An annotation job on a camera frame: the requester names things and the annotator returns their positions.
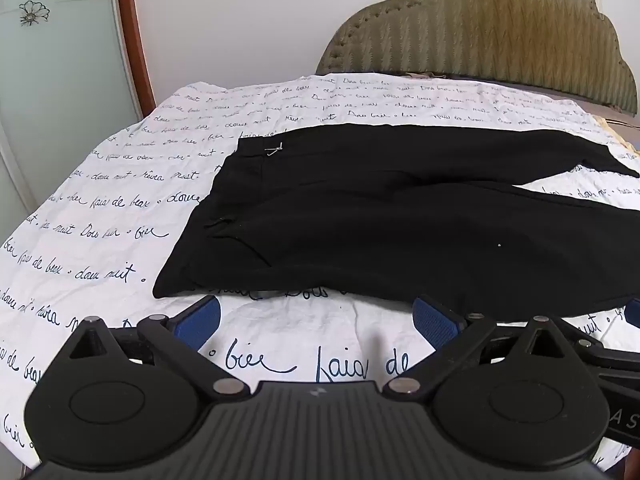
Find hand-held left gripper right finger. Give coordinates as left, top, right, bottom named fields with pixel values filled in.
left=384, top=294, right=597, bottom=397

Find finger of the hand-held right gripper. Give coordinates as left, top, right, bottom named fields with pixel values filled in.
left=562, top=298, right=640, bottom=377

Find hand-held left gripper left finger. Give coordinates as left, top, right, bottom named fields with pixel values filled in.
left=69, top=294, right=251, bottom=397

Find black pants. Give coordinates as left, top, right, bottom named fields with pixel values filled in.
left=152, top=124, right=640, bottom=322

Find white script-printed bed sheet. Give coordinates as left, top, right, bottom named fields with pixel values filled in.
left=0, top=73, right=640, bottom=472

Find yellow mattress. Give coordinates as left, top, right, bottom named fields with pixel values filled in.
left=596, top=114, right=640, bottom=157

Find floral frosted glass door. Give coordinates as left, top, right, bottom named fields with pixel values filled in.
left=0, top=0, right=145, bottom=241

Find olive quilted headboard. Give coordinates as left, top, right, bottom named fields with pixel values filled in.
left=316, top=0, right=638, bottom=114

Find brown wooden door frame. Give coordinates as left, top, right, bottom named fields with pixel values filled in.
left=113, top=0, right=158, bottom=120

